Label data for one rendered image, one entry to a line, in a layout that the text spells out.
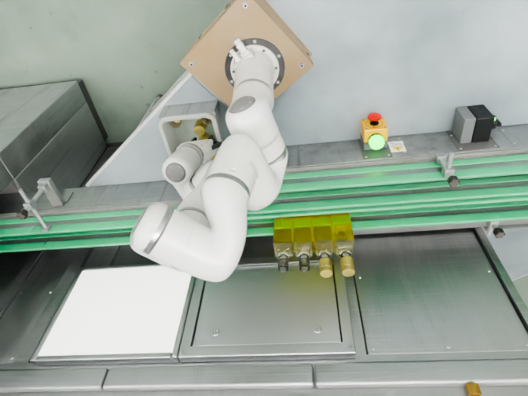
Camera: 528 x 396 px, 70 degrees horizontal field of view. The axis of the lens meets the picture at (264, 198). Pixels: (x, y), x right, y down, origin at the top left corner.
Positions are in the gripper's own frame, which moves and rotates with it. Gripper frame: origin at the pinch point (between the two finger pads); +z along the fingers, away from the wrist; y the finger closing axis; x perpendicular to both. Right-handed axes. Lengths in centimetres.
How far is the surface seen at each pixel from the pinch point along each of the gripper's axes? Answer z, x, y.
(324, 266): -27, -31, 33
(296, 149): 4.2, -7.4, 28.3
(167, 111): -1.8, 11.2, -8.1
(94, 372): -43, -48, -31
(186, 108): -1.5, 11.0, -2.3
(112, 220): -7.0, -20.1, -33.7
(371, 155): -2, -10, 50
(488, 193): -9, -23, 81
